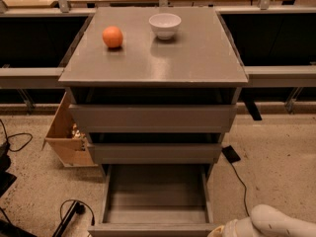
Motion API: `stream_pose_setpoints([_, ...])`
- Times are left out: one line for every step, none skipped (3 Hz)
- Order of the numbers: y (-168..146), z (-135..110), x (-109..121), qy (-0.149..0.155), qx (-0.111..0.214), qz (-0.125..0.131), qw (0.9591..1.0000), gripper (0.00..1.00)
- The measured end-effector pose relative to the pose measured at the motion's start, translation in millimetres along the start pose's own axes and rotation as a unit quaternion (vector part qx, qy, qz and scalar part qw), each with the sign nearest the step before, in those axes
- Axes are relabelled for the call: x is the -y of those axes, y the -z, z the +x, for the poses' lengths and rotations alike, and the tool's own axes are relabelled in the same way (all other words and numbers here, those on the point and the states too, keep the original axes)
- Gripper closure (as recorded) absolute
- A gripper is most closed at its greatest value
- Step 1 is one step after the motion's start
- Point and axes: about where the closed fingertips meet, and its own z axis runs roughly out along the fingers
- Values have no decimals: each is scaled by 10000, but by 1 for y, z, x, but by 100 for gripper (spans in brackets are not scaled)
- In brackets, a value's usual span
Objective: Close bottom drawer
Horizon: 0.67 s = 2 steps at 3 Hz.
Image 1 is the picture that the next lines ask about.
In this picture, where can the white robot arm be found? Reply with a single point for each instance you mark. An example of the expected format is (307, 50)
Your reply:
(265, 221)

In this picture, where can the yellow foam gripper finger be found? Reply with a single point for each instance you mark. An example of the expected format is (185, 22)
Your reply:
(217, 232)

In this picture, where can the white ceramic bowl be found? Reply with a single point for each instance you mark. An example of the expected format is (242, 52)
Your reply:
(164, 25)

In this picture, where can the black power adapter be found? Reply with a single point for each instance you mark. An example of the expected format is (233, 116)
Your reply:
(230, 154)

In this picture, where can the grey metal rail left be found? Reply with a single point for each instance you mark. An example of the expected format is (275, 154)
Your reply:
(29, 78)

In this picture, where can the grey middle drawer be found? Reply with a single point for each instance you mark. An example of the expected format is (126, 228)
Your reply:
(154, 148)

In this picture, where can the grey drawer cabinet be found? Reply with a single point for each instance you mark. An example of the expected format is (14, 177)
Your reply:
(197, 66)

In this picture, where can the grey metal rail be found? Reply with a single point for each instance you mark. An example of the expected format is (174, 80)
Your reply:
(29, 78)
(281, 76)

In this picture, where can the cardboard box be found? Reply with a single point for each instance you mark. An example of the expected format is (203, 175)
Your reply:
(69, 146)

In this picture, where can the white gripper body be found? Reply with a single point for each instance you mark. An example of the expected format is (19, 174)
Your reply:
(231, 229)

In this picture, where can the orange fruit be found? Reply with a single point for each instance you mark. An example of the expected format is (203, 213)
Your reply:
(112, 37)

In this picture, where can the grey drawer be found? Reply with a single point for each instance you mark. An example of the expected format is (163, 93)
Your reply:
(155, 201)
(154, 148)
(154, 118)

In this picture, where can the grey top drawer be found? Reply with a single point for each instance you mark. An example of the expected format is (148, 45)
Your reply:
(154, 118)

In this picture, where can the grey metal rail right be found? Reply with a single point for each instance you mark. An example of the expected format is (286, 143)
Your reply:
(281, 76)

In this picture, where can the grey bottom drawer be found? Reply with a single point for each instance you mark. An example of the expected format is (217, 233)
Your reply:
(155, 201)

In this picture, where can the black stand with cable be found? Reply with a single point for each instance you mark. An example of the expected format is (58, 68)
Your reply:
(76, 207)

